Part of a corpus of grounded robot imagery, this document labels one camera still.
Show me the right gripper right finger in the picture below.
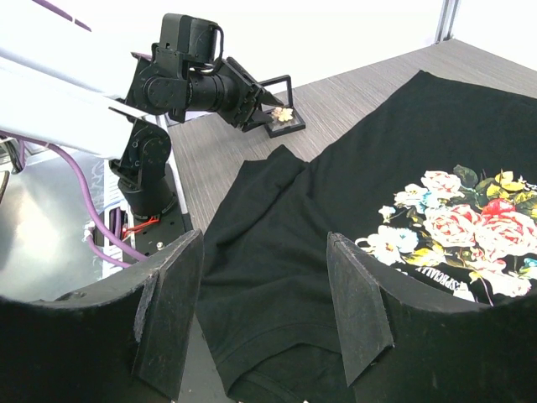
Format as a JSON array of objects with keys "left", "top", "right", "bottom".
[{"left": 326, "top": 233, "right": 536, "bottom": 402}]

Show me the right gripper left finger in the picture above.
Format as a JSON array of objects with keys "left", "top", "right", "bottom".
[{"left": 1, "top": 230, "right": 204, "bottom": 402}]

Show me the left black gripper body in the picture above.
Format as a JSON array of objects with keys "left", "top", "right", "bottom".
[{"left": 187, "top": 57, "right": 261, "bottom": 130}]

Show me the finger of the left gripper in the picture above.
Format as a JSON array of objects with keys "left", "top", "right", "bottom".
[
  {"left": 258, "top": 86, "right": 284, "bottom": 107},
  {"left": 241, "top": 109, "right": 273, "bottom": 133}
]

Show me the gold flower brooch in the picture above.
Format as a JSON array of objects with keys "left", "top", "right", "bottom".
[{"left": 270, "top": 107, "right": 294, "bottom": 123}]

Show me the black floral print t-shirt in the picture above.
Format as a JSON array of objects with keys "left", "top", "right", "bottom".
[{"left": 196, "top": 71, "right": 536, "bottom": 402}]

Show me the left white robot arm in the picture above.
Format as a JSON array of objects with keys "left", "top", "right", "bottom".
[{"left": 1, "top": 1, "right": 280, "bottom": 217}]

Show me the left black display box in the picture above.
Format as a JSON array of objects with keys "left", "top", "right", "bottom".
[{"left": 259, "top": 75, "right": 306, "bottom": 139}]

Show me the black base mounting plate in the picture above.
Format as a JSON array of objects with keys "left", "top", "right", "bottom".
[{"left": 119, "top": 162, "right": 192, "bottom": 257}]

